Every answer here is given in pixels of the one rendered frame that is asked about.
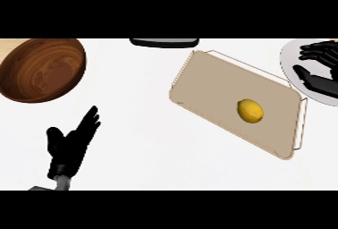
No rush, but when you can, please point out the beige rectangular tray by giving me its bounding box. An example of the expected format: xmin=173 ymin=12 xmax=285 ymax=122
xmin=169 ymin=49 xmax=309 ymax=161

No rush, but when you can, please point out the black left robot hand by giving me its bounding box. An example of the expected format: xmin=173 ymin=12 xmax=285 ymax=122
xmin=45 ymin=105 xmax=102 ymax=181

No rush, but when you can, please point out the pale wooden board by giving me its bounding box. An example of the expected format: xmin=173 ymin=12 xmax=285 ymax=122
xmin=0 ymin=38 xmax=31 ymax=62

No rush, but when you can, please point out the white round plate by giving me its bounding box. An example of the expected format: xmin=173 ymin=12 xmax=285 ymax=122
xmin=279 ymin=38 xmax=338 ymax=107

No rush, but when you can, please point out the brown wooden bowl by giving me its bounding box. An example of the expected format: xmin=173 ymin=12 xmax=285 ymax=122
xmin=0 ymin=38 xmax=89 ymax=104

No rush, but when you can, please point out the black and grey appliance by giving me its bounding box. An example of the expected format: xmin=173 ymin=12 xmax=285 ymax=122
xmin=129 ymin=38 xmax=201 ymax=49

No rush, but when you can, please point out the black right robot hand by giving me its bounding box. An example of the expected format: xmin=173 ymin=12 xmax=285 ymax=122
xmin=293 ymin=39 xmax=338 ymax=99

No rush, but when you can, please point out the yellow lemon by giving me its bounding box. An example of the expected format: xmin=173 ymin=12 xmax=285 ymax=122
xmin=237 ymin=98 xmax=266 ymax=124

